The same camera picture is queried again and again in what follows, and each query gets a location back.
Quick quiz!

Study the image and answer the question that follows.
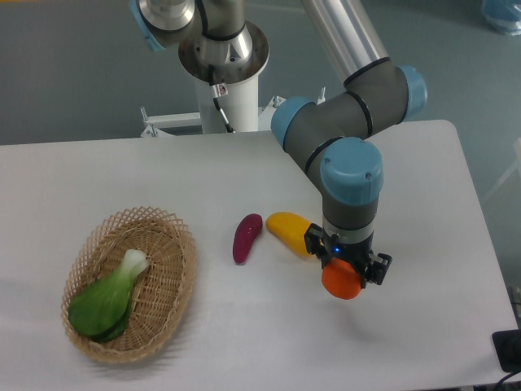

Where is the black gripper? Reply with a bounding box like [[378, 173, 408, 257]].
[[304, 223, 392, 288]]

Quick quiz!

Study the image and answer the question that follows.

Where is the orange toy fruit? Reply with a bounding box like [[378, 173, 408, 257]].
[[322, 258, 362, 300]]

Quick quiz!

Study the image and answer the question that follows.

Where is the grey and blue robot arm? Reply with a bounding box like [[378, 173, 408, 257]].
[[129, 1, 427, 295]]

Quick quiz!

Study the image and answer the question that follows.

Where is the yellow toy mango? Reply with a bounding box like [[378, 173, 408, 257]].
[[266, 212, 313, 258]]

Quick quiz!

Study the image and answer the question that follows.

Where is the purple toy eggplant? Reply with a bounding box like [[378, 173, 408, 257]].
[[232, 213, 263, 265]]

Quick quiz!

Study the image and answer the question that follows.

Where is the black device at table edge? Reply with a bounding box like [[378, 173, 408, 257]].
[[492, 329, 520, 372]]

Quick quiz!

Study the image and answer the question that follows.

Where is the woven wicker basket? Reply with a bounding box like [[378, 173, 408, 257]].
[[61, 207, 196, 363]]

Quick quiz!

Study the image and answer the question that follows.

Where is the green toy bok choy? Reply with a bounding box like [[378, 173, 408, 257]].
[[68, 249, 148, 342]]

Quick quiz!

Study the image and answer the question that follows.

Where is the blue object top right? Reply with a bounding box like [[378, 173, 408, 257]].
[[481, 0, 520, 36]]

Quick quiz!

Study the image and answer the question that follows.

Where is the black cable on pedestal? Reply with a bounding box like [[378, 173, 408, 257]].
[[207, 64, 236, 134]]

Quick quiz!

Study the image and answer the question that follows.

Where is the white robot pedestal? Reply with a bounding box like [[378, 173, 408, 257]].
[[178, 21, 269, 134]]

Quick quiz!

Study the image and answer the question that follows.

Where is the white pedestal base frame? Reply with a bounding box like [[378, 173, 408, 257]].
[[140, 95, 286, 138]]

